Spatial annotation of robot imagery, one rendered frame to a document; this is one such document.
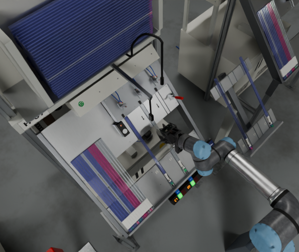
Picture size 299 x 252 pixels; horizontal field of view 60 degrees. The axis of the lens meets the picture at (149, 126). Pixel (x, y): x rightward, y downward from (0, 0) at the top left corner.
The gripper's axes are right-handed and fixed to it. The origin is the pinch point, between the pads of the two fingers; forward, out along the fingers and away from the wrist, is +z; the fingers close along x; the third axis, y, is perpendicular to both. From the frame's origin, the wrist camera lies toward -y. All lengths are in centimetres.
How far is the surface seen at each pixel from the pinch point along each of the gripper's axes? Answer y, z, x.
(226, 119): -31, 2, -48
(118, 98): 31.4, -1.6, 11.0
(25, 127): 45, 0, 50
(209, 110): -71, 67, -86
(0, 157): -16, 154, 92
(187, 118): -5.3, -0.4, -18.9
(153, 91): 22.2, 0.2, -7.0
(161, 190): -27.6, -5.5, 18.1
